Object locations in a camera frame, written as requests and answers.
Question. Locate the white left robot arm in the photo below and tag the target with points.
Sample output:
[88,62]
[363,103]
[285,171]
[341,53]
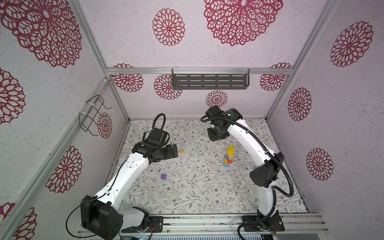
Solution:
[100,214]

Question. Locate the black wire wall basket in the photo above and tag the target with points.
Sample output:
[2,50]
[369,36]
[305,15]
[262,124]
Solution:
[96,121]

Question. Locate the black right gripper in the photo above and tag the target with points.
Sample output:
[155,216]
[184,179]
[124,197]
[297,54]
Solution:
[209,130]

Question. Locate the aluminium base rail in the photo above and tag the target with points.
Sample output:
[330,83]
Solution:
[227,224]

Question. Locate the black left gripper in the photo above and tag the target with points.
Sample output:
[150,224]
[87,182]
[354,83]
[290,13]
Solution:
[170,154]

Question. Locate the yellow-green wood cube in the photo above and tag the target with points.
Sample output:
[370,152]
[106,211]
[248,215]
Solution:
[231,148]

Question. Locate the dark grey wall shelf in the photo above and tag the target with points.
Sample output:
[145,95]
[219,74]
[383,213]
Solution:
[210,81]

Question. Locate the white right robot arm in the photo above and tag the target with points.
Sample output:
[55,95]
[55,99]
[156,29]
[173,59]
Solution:
[265,173]

